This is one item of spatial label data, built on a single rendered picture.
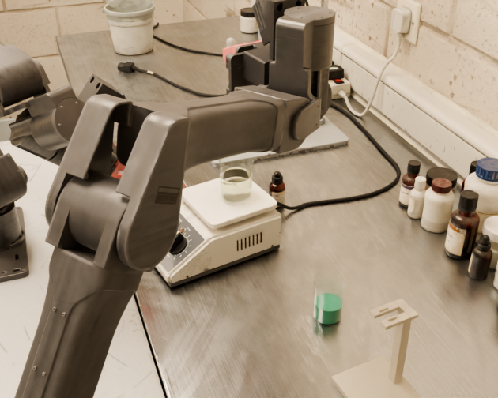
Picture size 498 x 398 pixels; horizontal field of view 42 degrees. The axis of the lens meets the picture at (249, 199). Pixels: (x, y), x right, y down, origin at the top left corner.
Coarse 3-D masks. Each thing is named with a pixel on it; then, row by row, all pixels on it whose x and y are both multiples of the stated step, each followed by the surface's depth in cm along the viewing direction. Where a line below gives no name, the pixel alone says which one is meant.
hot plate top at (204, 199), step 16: (192, 192) 104; (208, 192) 104; (256, 192) 104; (192, 208) 101; (208, 208) 100; (224, 208) 100; (240, 208) 100; (256, 208) 100; (272, 208) 101; (208, 224) 97; (224, 224) 97
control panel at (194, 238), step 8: (184, 224) 101; (184, 232) 100; (192, 232) 99; (192, 240) 98; (200, 240) 97; (192, 248) 97; (168, 256) 98; (176, 256) 98; (184, 256) 97; (168, 264) 97; (176, 264) 97
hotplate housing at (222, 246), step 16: (192, 224) 100; (240, 224) 100; (256, 224) 100; (272, 224) 102; (208, 240) 97; (224, 240) 98; (240, 240) 100; (256, 240) 102; (272, 240) 103; (192, 256) 97; (208, 256) 98; (224, 256) 100; (240, 256) 101; (256, 256) 104; (160, 272) 99; (176, 272) 96; (192, 272) 98; (208, 272) 100
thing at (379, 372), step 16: (400, 304) 75; (384, 320) 73; (400, 320) 73; (400, 336) 77; (400, 352) 78; (352, 368) 83; (368, 368) 83; (384, 368) 83; (400, 368) 79; (336, 384) 81; (352, 384) 81; (368, 384) 81; (384, 384) 81; (400, 384) 81
